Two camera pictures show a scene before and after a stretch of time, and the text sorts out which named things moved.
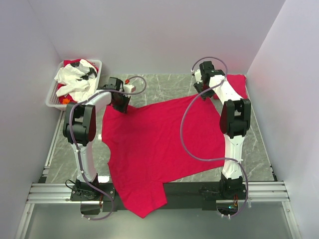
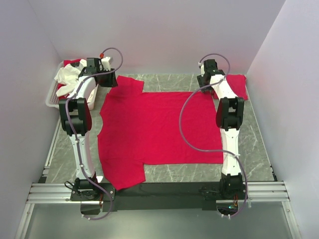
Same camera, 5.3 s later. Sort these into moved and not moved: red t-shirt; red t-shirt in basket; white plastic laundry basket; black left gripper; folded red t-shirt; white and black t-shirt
Moved: red t-shirt; black left gripper
Not moved: red t-shirt in basket; white plastic laundry basket; folded red t-shirt; white and black t-shirt
